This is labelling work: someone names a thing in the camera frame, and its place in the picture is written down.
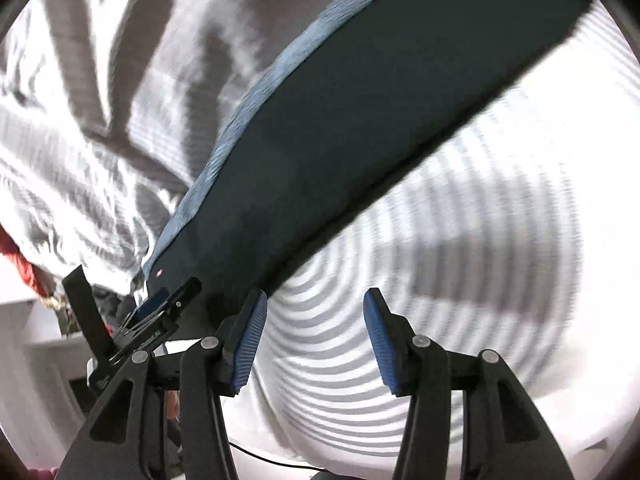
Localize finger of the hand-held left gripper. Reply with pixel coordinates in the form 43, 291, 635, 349
131, 277, 203, 328
62, 264, 115, 358

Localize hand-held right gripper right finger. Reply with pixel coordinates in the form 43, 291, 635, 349
362, 287, 576, 480

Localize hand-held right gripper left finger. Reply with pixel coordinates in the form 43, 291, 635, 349
54, 287, 269, 480

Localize black pants with blue waistband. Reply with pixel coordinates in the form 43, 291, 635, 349
141, 0, 594, 343

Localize white cabinet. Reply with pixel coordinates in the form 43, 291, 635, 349
0, 294, 98, 443

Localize red cloth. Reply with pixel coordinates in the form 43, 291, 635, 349
0, 224, 53, 306

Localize white sheet with grey arcs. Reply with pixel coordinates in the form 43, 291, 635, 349
160, 0, 640, 468

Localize grey striped duvet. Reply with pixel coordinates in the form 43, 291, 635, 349
0, 0, 361, 306

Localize black cable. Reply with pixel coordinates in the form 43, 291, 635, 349
229, 439, 328, 470

